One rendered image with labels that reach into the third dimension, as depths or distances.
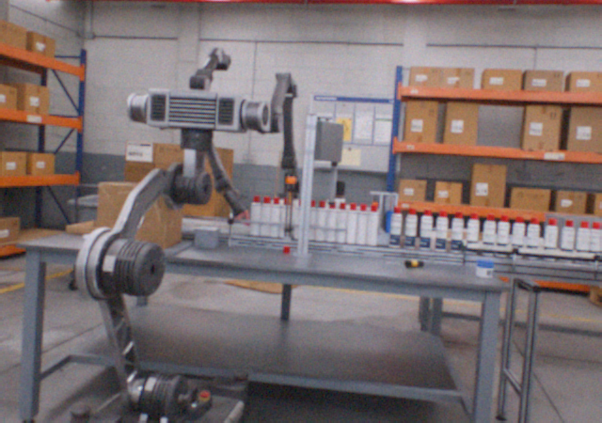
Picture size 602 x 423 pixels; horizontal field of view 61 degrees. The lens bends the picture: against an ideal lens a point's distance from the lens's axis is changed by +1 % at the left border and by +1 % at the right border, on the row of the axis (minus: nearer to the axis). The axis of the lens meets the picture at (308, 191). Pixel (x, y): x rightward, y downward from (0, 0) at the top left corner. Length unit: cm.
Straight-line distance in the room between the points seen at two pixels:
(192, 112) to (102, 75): 638
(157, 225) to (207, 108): 55
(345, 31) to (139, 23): 306
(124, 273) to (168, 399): 59
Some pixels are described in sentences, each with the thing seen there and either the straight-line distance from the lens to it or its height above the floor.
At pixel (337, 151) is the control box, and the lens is 248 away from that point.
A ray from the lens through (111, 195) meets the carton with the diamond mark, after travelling 235.
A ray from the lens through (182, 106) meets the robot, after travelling 215.
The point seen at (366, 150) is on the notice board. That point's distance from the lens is 690.
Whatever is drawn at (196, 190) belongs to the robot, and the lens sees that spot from 210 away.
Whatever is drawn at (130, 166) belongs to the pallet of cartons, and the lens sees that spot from 632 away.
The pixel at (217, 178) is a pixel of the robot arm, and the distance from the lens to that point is 265.
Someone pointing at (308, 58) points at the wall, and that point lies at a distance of 730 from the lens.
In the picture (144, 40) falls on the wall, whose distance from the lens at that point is 822.
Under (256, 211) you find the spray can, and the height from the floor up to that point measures 100.
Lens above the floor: 126
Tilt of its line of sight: 3 degrees down
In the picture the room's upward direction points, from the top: 4 degrees clockwise
